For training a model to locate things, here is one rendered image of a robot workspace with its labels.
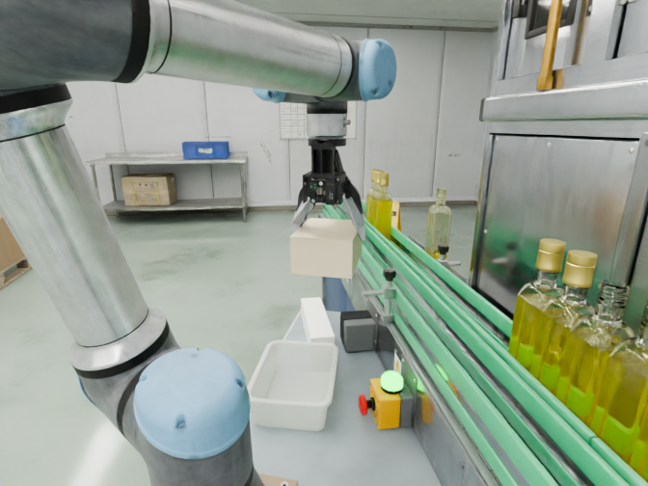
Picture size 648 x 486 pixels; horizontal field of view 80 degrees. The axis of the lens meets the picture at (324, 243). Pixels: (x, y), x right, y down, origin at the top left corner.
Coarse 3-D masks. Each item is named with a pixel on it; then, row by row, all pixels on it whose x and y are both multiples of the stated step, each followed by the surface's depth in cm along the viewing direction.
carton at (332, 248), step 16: (304, 224) 83; (320, 224) 83; (336, 224) 83; (352, 224) 82; (304, 240) 73; (320, 240) 72; (336, 240) 71; (352, 240) 71; (304, 256) 74; (320, 256) 73; (336, 256) 72; (352, 256) 72; (304, 272) 75; (320, 272) 74; (336, 272) 73; (352, 272) 73
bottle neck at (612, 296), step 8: (608, 280) 49; (600, 288) 48; (608, 288) 47; (616, 288) 46; (624, 288) 46; (600, 296) 48; (608, 296) 47; (616, 296) 47; (624, 296) 47; (600, 304) 48; (608, 304) 47; (616, 304) 47; (624, 304) 47; (600, 312) 48; (608, 312) 48; (616, 312) 47; (600, 320) 48; (608, 320) 48; (616, 320) 48
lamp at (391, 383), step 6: (390, 372) 77; (396, 372) 78; (384, 378) 76; (390, 378) 76; (396, 378) 76; (402, 378) 77; (384, 384) 76; (390, 384) 75; (396, 384) 75; (402, 384) 76; (384, 390) 76; (390, 390) 75; (396, 390) 75; (402, 390) 76
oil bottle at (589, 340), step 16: (592, 320) 49; (576, 336) 50; (592, 336) 48; (608, 336) 47; (624, 336) 47; (576, 352) 51; (592, 352) 48; (608, 352) 47; (576, 368) 51; (592, 368) 48; (560, 384) 54; (576, 384) 51; (592, 384) 48; (560, 400) 54; (576, 400) 51; (592, 400) 49; (576, 416) 51; (592, 416) 50
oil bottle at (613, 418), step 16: (624, 352) 44; (640, 352) 43; (608, 368) 46; (624, 368) 44; (640, 368) 42; (608, 384) 46; (624, 384) 44; (640, 384) 42; (608, 400) 46; (624, 400) 44; (640, 400) 42; (608, 416) 46; (624, 416) 44; (640, 416) 43; (608, 432) 46; (624, 432) 44; (624, 448) 45
